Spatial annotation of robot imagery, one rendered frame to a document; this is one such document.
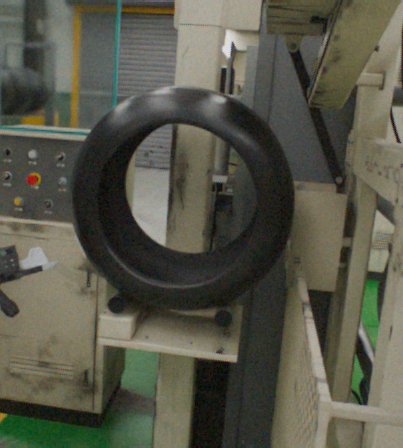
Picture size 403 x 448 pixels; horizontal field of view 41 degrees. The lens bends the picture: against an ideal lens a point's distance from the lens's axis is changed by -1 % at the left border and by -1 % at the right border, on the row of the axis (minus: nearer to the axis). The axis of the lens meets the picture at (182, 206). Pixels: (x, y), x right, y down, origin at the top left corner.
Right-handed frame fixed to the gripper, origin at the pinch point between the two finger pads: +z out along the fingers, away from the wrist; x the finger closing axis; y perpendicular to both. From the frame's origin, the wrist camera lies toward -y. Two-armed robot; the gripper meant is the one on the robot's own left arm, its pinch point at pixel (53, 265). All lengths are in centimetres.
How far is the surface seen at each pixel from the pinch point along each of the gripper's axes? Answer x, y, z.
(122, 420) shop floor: 102, -79, 42
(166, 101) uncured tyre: -24.3, 31.6, 28.4
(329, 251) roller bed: -14, -16, 77
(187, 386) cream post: 32, -52, 43
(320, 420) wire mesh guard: -66, -32, 17
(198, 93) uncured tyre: -27, 32, 36
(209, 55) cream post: -4, 49, 59
